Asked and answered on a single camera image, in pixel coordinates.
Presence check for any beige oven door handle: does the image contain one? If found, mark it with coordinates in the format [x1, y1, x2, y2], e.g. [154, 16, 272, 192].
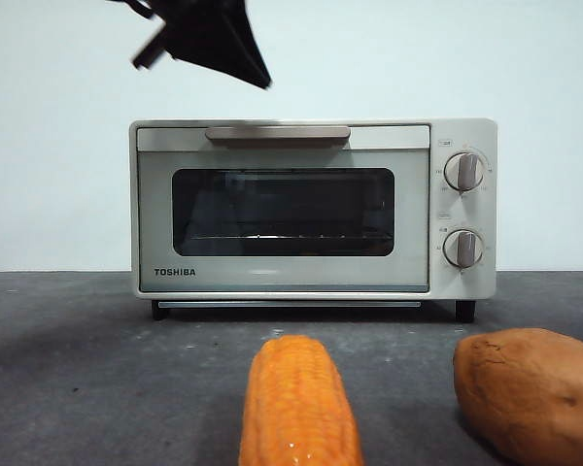
[204, 124, 352, 149]

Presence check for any glass oven door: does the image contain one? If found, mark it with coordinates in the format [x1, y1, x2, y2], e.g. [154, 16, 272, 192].
[135, 124, 431, 294]

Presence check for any metal oven crumb tray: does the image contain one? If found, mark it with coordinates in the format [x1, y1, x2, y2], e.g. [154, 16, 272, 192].
[155, 299, 423, 311]

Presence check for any white Toshiba toaster oven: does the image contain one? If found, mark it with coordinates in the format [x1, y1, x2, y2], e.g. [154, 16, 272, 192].
[128, 117, 499, 324]

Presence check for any large beige temperature knob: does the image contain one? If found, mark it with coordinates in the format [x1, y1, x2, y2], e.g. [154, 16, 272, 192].
[443, 151, 486, 191]

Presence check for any small beige timer knob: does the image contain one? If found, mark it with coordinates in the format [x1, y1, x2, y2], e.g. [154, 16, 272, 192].
[442, 228, 486, 270]

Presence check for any yellow corn cob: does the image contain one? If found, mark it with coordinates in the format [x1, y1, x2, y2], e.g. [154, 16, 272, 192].
[237, 334, 366, 466]

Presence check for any brown sweet potato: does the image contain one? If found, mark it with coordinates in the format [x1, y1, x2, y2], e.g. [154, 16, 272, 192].
[452, 327, 583, 466]

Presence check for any wire oven rack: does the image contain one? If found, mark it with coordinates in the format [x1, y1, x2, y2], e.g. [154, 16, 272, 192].
[189, 232, 391, 243]

